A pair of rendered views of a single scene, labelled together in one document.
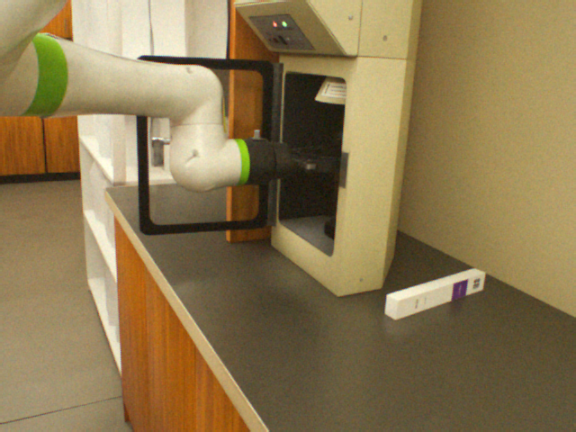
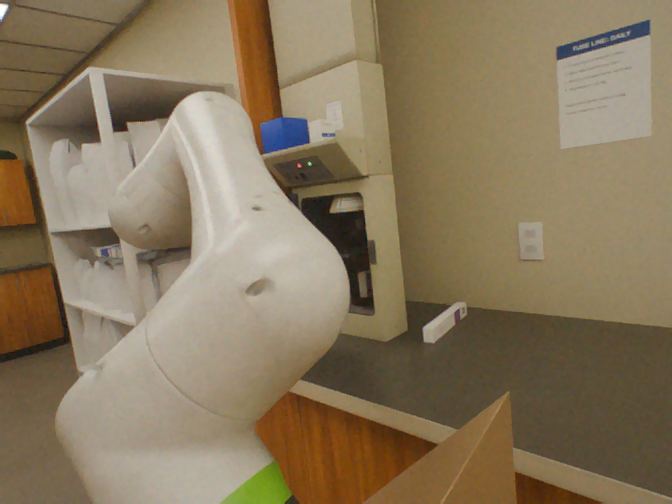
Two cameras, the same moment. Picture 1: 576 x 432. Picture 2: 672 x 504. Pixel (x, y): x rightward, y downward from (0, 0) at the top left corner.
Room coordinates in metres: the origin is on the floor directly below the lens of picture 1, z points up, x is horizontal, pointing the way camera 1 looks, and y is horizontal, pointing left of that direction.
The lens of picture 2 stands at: (-0.11, 0.36, 1.37)
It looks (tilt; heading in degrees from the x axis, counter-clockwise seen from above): 8 degrees down; 343
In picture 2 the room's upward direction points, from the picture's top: 7 degrees counter-clockwise
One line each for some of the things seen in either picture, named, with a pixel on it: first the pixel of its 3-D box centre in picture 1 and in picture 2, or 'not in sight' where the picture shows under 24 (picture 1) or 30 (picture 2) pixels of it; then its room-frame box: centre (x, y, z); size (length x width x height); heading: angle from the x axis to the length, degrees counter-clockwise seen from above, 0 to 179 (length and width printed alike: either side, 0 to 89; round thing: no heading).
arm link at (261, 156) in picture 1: (255, 159); not in sight; (1.05, 0.08, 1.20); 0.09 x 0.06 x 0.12; 28
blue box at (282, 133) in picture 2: not in sight; (285, 136); (1.19, 0.07, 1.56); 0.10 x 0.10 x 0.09; 29
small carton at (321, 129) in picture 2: not in sight; (322, 132); (1.05, 0.00, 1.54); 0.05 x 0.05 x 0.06; 23
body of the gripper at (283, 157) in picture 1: (287, 160); not in sight; (1.09, 0.02, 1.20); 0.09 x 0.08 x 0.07; 118
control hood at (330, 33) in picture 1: (290, 26); (310, 165); (1.10, 0.03, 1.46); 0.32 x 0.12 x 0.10; 29
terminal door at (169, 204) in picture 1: (206, 148); not in sight; (1.20, 0.21, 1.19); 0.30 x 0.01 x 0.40; 111
